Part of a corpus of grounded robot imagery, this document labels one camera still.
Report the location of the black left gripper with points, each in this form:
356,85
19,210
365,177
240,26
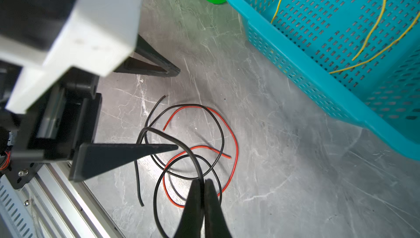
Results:
55,126

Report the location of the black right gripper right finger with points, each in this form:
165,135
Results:
215,224

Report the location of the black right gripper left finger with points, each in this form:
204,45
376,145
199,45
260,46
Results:
192,217

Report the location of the middle teal plastic basket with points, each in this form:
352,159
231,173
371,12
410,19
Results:
358,60

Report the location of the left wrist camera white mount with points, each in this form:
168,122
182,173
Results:
48,37

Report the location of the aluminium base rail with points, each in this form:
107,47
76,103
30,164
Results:
51,206

